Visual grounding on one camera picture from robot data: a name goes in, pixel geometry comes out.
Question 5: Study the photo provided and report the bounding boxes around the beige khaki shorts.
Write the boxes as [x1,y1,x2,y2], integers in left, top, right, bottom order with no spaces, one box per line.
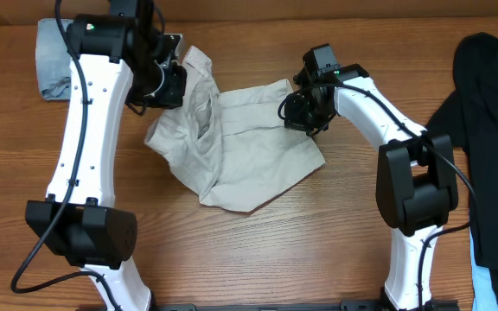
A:
[144,46,325,213]

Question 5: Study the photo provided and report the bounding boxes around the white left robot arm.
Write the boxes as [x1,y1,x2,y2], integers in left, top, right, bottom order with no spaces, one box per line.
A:
[25,1,187,310]

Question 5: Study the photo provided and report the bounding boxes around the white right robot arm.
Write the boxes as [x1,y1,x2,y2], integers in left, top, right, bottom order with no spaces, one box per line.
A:
[278,44,459,310]

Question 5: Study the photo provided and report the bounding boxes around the folded light blue jeans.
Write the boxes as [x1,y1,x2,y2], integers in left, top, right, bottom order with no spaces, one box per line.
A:
[35,18,71,101]

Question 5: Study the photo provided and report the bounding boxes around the black garment pile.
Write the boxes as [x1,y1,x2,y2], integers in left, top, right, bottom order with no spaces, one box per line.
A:
[426,33,498,304]

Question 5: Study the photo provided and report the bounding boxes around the light blue cloth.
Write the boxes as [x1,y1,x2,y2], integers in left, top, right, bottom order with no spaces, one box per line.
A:
[469,235,498,311]

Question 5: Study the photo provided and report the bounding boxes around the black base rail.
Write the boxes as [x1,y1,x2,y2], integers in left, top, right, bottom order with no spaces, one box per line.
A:
[75,298,460,311]

